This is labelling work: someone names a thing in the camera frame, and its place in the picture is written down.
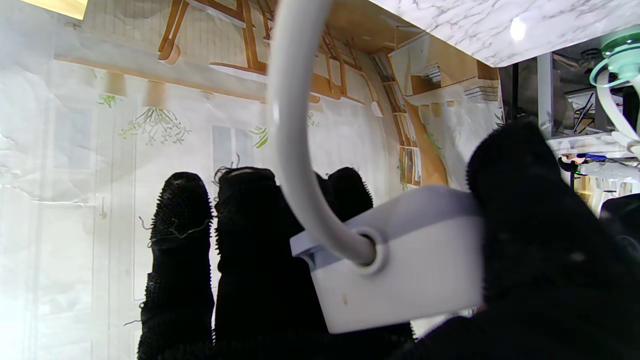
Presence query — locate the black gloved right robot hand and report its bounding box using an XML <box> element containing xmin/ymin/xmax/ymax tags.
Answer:
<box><xmin>137</xmin><ymin>120</ymin><xmax>640</xmax><ymax>360</ymax></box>

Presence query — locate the white power strip with cord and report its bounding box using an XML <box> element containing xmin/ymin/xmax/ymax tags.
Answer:
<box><xmin>267</xmin><ymin>0</ymin><xmax>487</xmax><ymax>334</ymax></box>

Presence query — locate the teal round fixture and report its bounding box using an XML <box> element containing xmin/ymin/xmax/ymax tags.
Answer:
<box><xmin>589</xmin><ymin>27</ymin><xmax>640</xmax><ymax>91</ymax></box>

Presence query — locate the printed cafe scene backdrop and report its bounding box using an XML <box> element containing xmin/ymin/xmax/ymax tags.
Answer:
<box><xmin>0</xmin><ymin>0</ymin><xmax>506</xmax><ymax>360</ymax></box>

